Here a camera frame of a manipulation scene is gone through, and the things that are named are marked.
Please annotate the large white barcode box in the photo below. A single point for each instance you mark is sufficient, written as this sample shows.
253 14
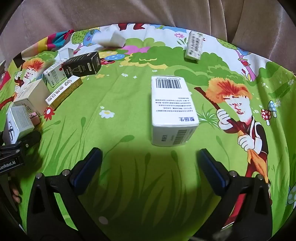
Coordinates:
171 104

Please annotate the beige box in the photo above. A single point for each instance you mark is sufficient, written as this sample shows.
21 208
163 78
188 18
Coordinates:
30 92

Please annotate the small white box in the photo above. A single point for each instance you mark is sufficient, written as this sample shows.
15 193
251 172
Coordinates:
66 53

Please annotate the white plastic case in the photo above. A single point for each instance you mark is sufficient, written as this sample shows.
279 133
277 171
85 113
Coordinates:
108 37

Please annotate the white green box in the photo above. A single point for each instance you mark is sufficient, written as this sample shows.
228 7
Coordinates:
53 75

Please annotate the green cartoon printed cloth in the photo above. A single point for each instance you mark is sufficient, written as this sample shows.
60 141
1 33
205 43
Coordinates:
129 104

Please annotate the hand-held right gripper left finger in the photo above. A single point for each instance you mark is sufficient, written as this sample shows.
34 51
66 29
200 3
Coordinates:
86 166

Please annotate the person's left hand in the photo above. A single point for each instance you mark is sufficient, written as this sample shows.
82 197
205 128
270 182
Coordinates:
15 195

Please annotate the yellow white box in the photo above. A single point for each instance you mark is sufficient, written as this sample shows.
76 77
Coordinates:
64 90

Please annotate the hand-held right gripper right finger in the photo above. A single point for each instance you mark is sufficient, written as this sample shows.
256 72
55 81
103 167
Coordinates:
212 166

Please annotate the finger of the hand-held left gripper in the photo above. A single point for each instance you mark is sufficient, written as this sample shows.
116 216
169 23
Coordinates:
27 140

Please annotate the silver white box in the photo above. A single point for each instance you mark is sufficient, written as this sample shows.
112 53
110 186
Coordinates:
19 120

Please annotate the white box with barcode label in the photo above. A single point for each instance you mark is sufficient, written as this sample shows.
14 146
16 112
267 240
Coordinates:
194 46

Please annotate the black box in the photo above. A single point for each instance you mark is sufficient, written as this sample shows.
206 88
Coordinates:
81 64

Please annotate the beige pink curtain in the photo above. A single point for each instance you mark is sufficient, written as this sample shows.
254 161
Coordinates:
148 11

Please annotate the small pink box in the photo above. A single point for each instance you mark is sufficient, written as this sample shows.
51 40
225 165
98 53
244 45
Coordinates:
34 119

